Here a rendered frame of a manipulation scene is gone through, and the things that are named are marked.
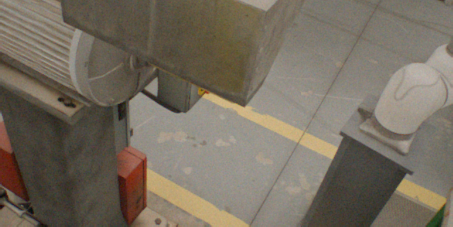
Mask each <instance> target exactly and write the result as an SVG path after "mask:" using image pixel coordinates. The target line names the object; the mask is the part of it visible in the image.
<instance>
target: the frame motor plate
mask: <svg viewBox="0 0 453 227"><path fill-rule="evenodd" d="M3 54H4V53H3V52H1V51H0V86H1V87H3V88H6V89H8V90H10V91H12V92H13V93H15V94H17V95H18V96H20V97H22V98H24V99H25V100H27V101H29V102H31V103H32V104H34V105H36V106H37V107H39V108H41V109H43V110H44V111H46V112H48V113H51V114H53V115H54V116H55V117H58V118H60V119H61V120H63V121H65V122H67V123H68V124H70V125H74V124H75V123H76V122H78V121H79V120H80V119H81V118H82V117H83V116H84V115H86V114H87V113H89V112H90V111H92V109H94V108H95V107H96V106H97V104H95V103H94V104H93V105H92V106H90V107H89V106H87V105H84V104H83V103H80V102H79V101H78V100H75V99H73V98H72V97H70V96H68V95H67V94H65V93H63V92H61V91H59V90H57V89H56V88H54V87H52V86H49V85H47V84H46V83H43V82H42V81H39V80H37V79H36V78H35V77H33V76H31V75H29V74H27V73H26V72H24V71H21V70H20V69H18V68H16V67H15V66H13V65H11V64H7V63H6V62H4V61H3V60H2V59H1V56H3Z"/></svg>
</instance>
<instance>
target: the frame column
mask: <svg viewBox="0 0 453 227"><path fill-rule="evenodd" d="M0 111H1V116H2V118H3V121H4V124H5V127H6V131H7V133H8V136H9V139H10V141H11V145H12V147H13V151H14V153H15V156H16V160H17V161H18V165H19V168H20V170H21V176H22V178H23V182H24V185H25V188H26V190H27V193H28V196H29V199H30V203H31V205H32V208H33V211H34V213H35V216H36V217H38V218H39V219H41V220H42V221H44V222H45V223H46V224H47V227H129V226H128V225H127V222H126V220H125V218H124V216H123V214H122V212H121V206H120V188H119V177H118V168H117V149H116V140H115V121H114V112H113V106H108V107H104V106H100V105H97V106H96V107H95V108H94V109H92V111H90V112H89V113H87V114H86V115H84V116H83V117H82V118H81V119H80V120H79V121H78V122H76V123H75V124H74V125H70V124H68V123H67V122H65V121H63V120H61V119H60V118H58V117H55V116H54V115H53V114H51V113H48V112H46V111H44V110H43V109H41V108H39V107H37V106H36V105H34V104H32V103H31V102H29V101H27V100H25V99H24V98H22V97H20V96H18V95H17V94H15V93H13V92H12V91H10V90H8V89H6V88H3V87H1V86H0Z"/></svg>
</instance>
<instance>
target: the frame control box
mask: <svg viewBox="0 0 453 227"><path fill-rule="evenodd" d="M141 93H143V94H145V95H146V96H147V97H148V98H150V99H151V100H153V101H154V102H155V103H158V104H159V105H160V106H162V107H164V108H166V109H167V110H169V111H171V112H173V113H176V114H180V113H182V112H183V113H187V111H189V110H190V109H191V108H192V107H193V106H194V105H195V104H196V103H197V102H198V100H199V99H201V97H202V96H203V95H204V94H205V90H203V89H201V88H198V87H197V86H194V85H193V84H191V83H188V82H187V81H184V80H180V79H179V78H177V77H175V76H172V75H170V74H168V73H166V72H165V71H162V70H160V69H158V87H157V96H155V95H154V94H152V93H150V92H149V91H148V90H147V89H145V88H144V89H143V90H142V91H141Z"/></svg>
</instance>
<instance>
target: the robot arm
mask: <svg viewBox="0 0 453 227"><path fill-rule="evenodd" d="M452 103H453V37H452V39H451V40H450V41H449V43H448V44H446V45H441V46H440V47H438V48H437V49H436V50H435V52H434V53H433V54H432V56H431V57H430V58H429V59H428V60H427V61H426V62H425V63H424V64H422V63H410V64H407V65H405V66H403V67H401V68H400V69H399V70H398V71H397V72H396V73H395V74H394V75H393V76H392V77H391V79H390V81H389V82H388V83H387V85H386V87H385V88H384V90H383V92H382V94H381V96H380V98H379V102H378V103H377V104H376V105H375V106H374V109H373V108H370V107H367V106H364V105H360V108H358V109H357V111H358V112H359V113H360V114H361V115H363V116H365V117H366V118H367V119H366V121H365V122H364V123H362V124H361V125H360V126H359V128H358V129H359V131H360V132H362V133H363V134H367V135H370V136H371V137H373V138H375V139H376V140H378V141H380V142H382V143H383V144H386V145H388V146H390V147H391V148H393V149H395V150H397V151H398V152H399V153H400V154H401V155H403V156H405V155H406V154H407V153H408V148H409V146H410V144H411V142H412V141H413V139H414V137H415V135H416V134H417V133H418V132H419V131H420V130H421V129H422V126H421V123H422V122H423V120H426V119H427V118H428V117H429V116H430V115H431V114H433V113H434V112H436V111H437V110H439V109H441V108H444V107H446V106H448V105H451V104H452Z"/></svg>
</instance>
